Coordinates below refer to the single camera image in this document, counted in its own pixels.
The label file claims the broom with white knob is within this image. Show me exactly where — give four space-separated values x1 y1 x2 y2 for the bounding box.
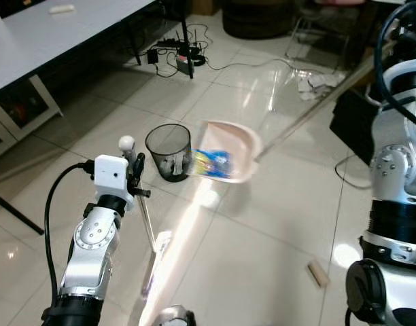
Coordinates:
118 136 174 297

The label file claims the pink long-handled dustpan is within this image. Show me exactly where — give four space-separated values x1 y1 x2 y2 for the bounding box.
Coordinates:
192 60 375 184

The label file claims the black mesh waste bin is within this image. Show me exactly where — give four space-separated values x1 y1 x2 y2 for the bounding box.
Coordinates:
145 124 193 183

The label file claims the blue snack packet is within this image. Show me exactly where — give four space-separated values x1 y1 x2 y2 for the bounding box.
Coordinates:
194 149 233 179

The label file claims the black box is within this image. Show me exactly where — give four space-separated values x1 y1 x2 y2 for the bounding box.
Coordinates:
330 88 383 166

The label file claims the black router with power adapters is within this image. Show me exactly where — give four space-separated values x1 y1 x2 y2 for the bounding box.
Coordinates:
146 37 209 79

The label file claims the silver robot foot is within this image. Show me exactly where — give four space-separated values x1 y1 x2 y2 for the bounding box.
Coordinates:
156 306 196 326

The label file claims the white open shelf cabinet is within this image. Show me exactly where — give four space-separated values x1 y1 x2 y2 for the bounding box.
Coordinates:
0 73 64 162

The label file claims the white table with black legs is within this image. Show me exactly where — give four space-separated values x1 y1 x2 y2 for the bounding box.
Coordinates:
0 0 196 236

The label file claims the black round stool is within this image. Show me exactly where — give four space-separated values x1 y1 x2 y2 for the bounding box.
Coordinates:
221 0 298 39

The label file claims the small white object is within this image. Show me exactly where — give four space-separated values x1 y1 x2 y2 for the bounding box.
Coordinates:
49 4 75 15

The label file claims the small wooden block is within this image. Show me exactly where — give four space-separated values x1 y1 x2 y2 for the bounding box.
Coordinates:
307 261 330 288

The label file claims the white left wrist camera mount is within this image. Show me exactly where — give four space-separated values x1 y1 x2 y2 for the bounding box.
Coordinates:
93 155 136 212

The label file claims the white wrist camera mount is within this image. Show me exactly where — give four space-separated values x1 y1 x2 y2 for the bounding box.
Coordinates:
93 155 136 212
383 57 416 89

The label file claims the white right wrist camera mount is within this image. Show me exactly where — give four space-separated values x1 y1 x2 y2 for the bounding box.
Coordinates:
383 57 416 89

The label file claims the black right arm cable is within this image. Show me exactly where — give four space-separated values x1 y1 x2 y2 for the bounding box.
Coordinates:
373 0 416 131

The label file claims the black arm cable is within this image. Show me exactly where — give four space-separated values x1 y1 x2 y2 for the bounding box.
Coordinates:
43 160 97 320
373 0 416 131

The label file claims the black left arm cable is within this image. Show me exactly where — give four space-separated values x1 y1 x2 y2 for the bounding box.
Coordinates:
43 160 97 320

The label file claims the thin black floor cable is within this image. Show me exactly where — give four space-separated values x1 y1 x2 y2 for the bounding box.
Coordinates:
207 57 300 73

